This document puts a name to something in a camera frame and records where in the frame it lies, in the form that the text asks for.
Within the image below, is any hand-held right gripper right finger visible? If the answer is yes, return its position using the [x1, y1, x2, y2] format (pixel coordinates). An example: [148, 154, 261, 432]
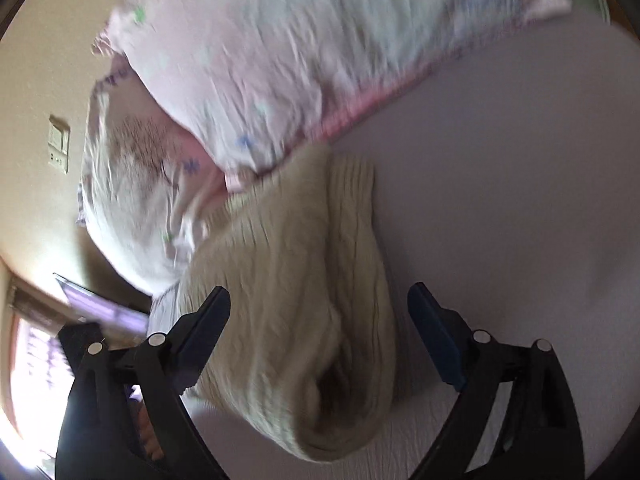
[407, 282, 586, 480]

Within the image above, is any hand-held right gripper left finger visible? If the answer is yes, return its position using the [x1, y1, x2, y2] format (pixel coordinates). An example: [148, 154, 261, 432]
[56, 286, 232, 480]

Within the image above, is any cream cable-knit sweater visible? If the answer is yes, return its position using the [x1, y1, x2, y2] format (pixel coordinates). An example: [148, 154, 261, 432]
[176, 146, 399, 462]

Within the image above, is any dark framed screen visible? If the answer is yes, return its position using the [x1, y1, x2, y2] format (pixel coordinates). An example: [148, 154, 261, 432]
[52, 273, 151, 337]

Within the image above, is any white floral pillow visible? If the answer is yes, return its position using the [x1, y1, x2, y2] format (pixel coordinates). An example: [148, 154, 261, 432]
[75, 55, 236, 297]

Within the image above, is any window with curtain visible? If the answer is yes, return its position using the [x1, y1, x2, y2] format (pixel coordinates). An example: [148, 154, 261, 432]
[0, 285, 76, 466]

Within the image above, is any pink floral pillow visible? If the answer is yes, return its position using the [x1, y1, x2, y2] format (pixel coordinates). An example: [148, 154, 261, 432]
[91, 0, 574, 192]

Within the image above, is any white wall switch panel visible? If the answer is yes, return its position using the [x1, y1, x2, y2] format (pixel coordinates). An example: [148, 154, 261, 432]
[47, 115, 71, 175]

